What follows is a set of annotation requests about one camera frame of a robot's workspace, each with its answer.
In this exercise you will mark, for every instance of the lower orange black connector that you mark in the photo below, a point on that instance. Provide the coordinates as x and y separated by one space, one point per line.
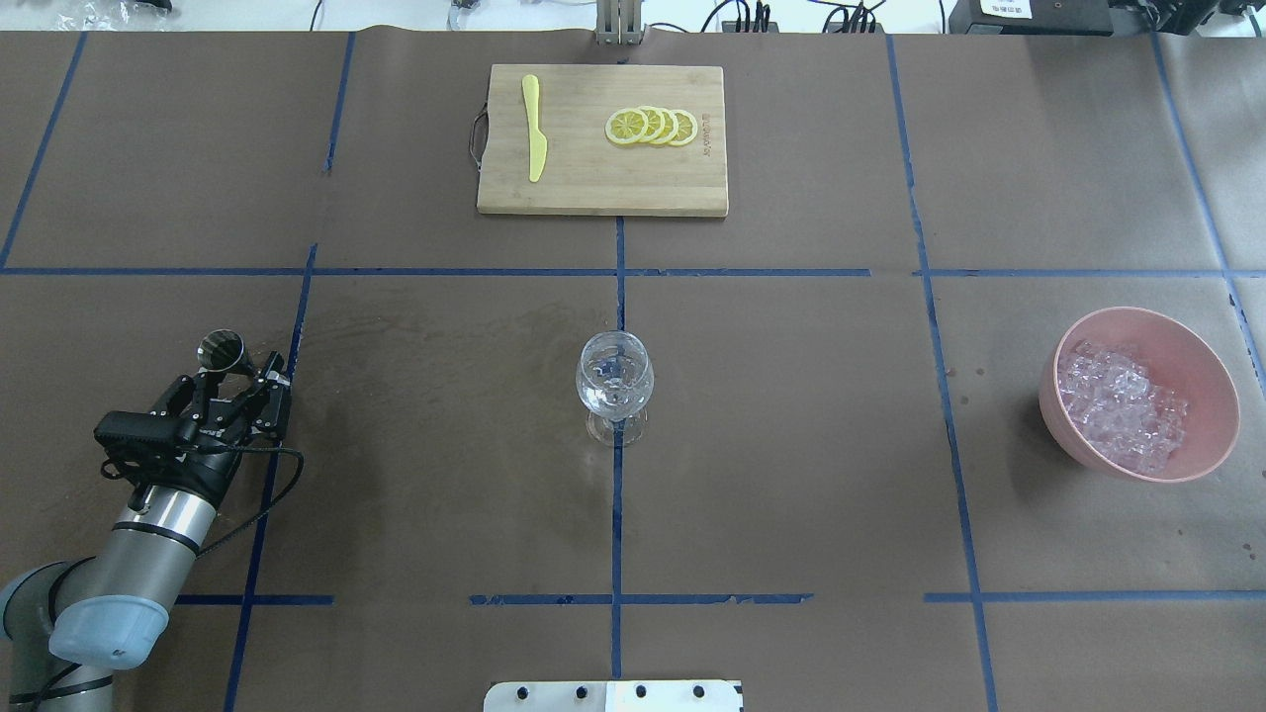
851 19

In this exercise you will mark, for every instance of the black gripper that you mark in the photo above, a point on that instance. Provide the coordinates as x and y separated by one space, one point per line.
205 466

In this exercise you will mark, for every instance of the clear ice cubes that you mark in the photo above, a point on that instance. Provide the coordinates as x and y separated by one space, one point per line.
1113 401

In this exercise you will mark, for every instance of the clear wine glass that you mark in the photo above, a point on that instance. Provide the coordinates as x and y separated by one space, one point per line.
615 380

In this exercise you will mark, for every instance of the yellow plastic knife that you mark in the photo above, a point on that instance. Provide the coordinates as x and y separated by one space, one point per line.
537 141

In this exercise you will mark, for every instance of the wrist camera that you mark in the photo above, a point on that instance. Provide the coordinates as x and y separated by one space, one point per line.
140 437

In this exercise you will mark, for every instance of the pink ice bowl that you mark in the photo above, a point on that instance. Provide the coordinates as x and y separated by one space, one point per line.
1180 359

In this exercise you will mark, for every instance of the orange black connector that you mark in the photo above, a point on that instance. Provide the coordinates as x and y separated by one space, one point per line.
851 19
750 18

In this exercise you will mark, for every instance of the lemon slice stack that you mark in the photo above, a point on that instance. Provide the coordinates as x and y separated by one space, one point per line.
650 125

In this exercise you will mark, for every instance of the aluminium frame post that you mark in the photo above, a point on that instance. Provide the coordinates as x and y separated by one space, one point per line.
619 22

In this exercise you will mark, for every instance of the white camera pillar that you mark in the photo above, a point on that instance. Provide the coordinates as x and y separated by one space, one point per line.
616 695

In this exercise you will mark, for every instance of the bamboo cutting board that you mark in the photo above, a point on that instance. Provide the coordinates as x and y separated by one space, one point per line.
585 174

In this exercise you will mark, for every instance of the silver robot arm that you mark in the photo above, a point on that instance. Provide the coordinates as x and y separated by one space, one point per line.
74 624

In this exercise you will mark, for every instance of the black box device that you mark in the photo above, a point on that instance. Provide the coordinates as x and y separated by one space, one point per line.
1040 18

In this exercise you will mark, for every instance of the steel cocktail jigger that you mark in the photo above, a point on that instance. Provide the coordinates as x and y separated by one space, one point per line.
223 351

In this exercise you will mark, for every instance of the upper orange black connector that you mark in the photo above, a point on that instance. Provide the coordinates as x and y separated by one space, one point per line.
750 18

